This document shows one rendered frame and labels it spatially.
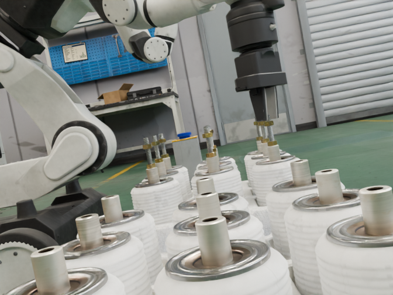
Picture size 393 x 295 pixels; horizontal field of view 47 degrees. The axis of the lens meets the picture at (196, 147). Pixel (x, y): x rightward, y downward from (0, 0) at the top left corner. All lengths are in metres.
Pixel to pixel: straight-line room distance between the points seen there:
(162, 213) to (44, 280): 0.52
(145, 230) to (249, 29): 0.44
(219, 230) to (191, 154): 0.93
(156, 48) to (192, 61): 4.58
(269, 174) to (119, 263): 0.47
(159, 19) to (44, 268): 0.70
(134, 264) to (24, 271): 0.64
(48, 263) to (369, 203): 0.22
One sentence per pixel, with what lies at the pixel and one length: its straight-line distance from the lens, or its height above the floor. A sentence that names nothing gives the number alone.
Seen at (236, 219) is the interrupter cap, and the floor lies 0.25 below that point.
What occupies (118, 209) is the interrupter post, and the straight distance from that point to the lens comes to 0.56.
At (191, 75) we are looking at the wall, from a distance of 6.01.
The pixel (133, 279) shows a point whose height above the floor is 0.22.
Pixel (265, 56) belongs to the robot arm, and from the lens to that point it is 0.85.
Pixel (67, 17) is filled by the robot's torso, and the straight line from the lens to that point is 1.27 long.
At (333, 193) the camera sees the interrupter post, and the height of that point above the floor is 0.26.
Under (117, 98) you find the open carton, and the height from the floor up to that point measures 0.82.
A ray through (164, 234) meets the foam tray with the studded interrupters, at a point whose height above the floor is 0.17.
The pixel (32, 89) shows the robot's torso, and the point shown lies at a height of 0.51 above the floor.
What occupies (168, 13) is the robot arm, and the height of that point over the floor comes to 0.58.
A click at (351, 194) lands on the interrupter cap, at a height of 0.25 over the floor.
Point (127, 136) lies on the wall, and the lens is 6.09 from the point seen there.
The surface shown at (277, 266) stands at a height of 0.25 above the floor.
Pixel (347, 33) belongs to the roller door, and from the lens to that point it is 6.25.
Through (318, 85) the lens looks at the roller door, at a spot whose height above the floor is 0.54.
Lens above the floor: 0.35
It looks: 3 degrees down
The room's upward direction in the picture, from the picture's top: 11 degrees counter-clockwise
